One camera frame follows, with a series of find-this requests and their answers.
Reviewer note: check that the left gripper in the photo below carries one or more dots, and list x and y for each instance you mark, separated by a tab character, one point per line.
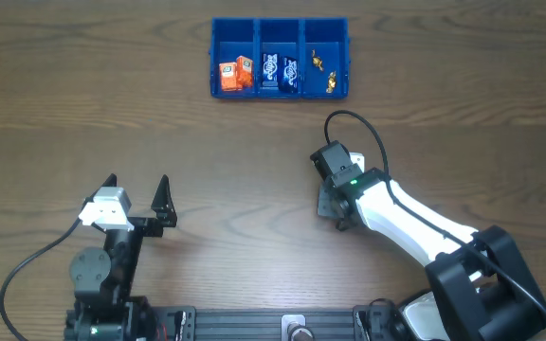
147	226

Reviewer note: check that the orange candy box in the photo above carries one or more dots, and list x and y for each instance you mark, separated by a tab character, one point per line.
245	68
229	76

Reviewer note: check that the blue candy pack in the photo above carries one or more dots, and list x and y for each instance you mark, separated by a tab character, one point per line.
269	68
289	73

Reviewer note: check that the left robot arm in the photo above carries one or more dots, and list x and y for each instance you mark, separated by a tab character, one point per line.
112	274

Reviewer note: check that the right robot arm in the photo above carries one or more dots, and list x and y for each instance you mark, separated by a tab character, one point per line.
396	218

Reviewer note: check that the blue tray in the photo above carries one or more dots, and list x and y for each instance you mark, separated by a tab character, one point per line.
280	30

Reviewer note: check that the gold wrapped candy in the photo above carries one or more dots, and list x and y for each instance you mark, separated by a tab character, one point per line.
317	60
331	82

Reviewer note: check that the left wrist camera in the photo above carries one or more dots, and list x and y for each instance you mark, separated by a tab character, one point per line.
107	208

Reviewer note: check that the mounting rail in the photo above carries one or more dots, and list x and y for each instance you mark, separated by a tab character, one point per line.
244	324

